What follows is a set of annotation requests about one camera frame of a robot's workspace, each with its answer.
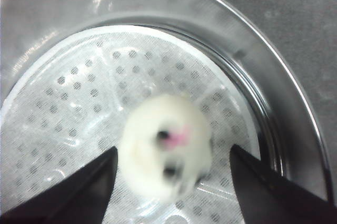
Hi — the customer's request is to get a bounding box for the white steamer liner cloth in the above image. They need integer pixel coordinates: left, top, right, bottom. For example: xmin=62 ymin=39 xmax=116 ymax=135
xmin=1 ymin=26 xmax=259 ymax=223

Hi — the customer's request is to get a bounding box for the panda bun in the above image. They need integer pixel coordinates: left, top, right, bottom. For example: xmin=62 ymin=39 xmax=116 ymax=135
xmin=118 ymin=94 xmax=212 ymax=201

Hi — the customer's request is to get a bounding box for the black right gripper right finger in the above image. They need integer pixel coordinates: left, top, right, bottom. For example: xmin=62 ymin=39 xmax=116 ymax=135
xmin=230 ymin=145 xmax=336 ymax=223

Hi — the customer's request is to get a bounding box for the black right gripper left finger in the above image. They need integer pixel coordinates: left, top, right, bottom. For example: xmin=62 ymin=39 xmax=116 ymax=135
xmin=1 ymin=147 xmax=118 ymax=223

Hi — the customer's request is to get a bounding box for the stainless steel steamer pot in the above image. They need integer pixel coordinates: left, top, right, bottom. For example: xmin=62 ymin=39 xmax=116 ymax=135
xmin=1 ymin=0 xmax=333 ymax=202

